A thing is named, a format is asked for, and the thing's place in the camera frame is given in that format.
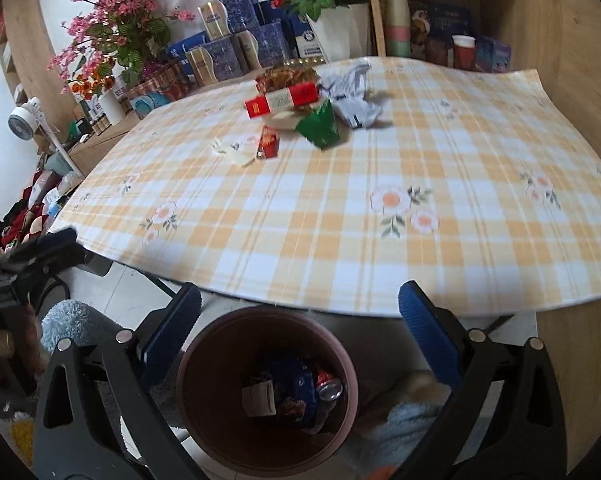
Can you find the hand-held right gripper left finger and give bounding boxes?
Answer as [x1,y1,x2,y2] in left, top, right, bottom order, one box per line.
[33,282,206,480]

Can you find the dark blue upright box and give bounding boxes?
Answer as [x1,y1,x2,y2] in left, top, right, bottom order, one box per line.
[428,2,474,68]

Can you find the brown plastic bin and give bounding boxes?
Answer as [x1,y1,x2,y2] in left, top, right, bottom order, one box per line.
[176,306,360,478]

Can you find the gold and blue gift box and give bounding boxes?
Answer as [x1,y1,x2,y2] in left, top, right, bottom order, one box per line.
[197,0,261,41]
[233,22,288,71]
[184,37,248,86]

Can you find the white faceted flower pot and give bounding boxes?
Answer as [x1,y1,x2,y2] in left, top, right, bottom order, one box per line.
[308,2,371,63]

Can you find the purple box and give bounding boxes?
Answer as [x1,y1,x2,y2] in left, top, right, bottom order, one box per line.
[475,35,512,73]

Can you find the wooden shelf unit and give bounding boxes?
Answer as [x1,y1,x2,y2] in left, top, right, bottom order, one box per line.
[363,0,581,76]

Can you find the green paper packet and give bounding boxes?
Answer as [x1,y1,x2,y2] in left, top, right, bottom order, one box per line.
[294,100,342,150]

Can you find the white standing fan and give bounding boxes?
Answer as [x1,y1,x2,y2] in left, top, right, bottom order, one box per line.
[8,100,86,178]

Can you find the wide blue carton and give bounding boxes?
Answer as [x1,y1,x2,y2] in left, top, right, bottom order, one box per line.
[166,30,208,61]

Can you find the white paper card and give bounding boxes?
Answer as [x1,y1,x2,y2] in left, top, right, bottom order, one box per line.
[241,380,277,418]

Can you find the red white cigarette carton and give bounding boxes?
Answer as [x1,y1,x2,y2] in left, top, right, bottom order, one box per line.
[244,81,319,120]

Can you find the red stick sachet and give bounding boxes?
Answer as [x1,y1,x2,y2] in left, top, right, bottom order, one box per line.
[257,126,281,161]

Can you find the red paper cup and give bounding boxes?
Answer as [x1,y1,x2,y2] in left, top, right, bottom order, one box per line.
[452,35,476,71]

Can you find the decorative printed tin box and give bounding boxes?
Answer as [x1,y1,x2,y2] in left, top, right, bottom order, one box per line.
[125,62,191,120]

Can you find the orange artificial flowers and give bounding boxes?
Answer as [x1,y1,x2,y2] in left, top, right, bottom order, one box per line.
[63,57,116,98]

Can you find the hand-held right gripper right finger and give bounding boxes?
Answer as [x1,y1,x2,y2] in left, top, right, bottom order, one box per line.
[395,281,567,480]

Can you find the white grey packet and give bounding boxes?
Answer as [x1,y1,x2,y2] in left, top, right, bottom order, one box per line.
[318,62,384,130]

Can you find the blue and white box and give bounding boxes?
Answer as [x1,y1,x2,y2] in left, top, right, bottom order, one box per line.
[285,10,326,61]

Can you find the dark blue box red label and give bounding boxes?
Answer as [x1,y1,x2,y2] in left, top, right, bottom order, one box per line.
[260,0,294,26]

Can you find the pink artificial blossom bouquet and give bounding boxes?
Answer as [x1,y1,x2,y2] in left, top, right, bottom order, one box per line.
[48,0,196,93]

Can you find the yellow plaid floral tablecloth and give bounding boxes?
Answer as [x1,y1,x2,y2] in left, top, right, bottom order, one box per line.
[48,55,601,318]

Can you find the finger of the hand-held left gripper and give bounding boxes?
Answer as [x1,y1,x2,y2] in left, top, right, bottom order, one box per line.
[0,246,88,286]
[30,228,78,258]

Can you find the stack of pastel paper cups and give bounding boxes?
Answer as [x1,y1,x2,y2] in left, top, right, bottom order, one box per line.
[385,0,412,58]

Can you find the torn white paper wrapper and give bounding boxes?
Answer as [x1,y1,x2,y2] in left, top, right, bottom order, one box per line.
[209,135,261,167]

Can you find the person's right leg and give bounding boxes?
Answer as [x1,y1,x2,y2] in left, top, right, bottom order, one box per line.
[341,372,461,480]

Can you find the orange printed snack bag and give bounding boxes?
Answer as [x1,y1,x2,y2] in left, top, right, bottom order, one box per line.
[254,65,321,93]

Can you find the white ribbed vase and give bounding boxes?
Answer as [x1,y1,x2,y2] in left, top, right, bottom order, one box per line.
[99,89,126,126]

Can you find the crushed red soda can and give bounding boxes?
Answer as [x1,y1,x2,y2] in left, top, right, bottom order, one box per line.
[315,369,344,402]

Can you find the pile of colourful bags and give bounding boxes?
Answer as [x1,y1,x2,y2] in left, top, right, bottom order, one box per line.
[0,165,81,256]

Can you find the gold foil blister tray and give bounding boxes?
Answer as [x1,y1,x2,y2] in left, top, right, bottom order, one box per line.
[270,57,326,68]

